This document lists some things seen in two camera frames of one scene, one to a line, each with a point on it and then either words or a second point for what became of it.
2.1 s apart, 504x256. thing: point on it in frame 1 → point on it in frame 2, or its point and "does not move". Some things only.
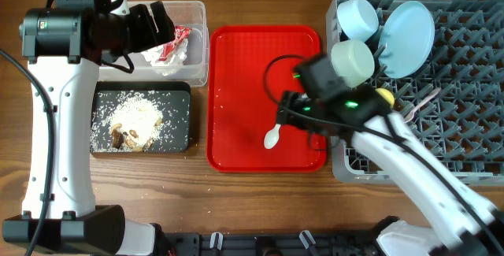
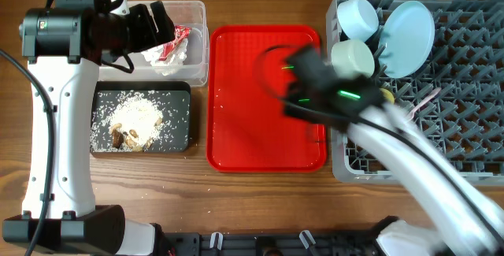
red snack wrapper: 181,33 does not move
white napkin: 171,64 does not move
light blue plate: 406,39 does not move
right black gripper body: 299,112 → 304,105
